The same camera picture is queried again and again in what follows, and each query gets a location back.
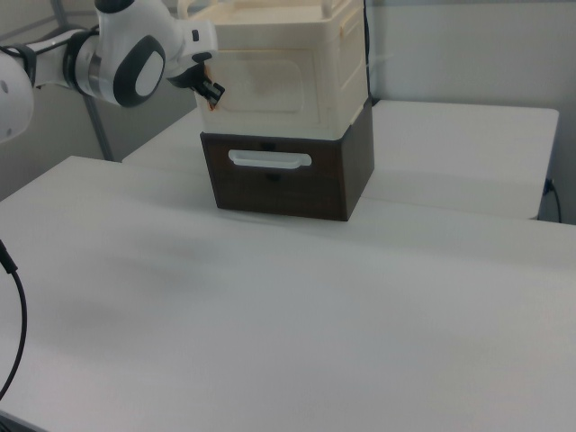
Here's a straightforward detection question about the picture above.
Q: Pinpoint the black cable beside table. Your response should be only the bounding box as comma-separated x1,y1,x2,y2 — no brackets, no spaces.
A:
543,177,563,223

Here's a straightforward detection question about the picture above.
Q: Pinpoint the white drawer handle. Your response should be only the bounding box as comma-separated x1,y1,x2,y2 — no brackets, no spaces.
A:
228,148,313,171

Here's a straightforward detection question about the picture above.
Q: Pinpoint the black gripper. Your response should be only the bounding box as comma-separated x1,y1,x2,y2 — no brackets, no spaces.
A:
166,62,227,107

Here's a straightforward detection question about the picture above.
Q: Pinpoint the dark brown drawer box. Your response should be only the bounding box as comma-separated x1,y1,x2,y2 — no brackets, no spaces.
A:
200,101,376,222

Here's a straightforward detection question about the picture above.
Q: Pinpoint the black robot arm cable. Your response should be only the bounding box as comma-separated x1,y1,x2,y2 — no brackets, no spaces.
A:
0,239,29,397

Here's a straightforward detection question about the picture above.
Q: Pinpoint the cream plastic cabinet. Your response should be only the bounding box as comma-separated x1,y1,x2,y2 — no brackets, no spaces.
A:
175,0,366,141

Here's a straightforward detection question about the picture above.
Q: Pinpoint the cream cabinet door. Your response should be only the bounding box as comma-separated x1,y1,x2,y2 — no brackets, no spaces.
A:
197,49,328,131

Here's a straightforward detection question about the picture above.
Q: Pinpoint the black cable behind cabinet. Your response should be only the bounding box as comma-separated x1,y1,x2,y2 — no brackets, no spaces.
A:
362,0,375,107

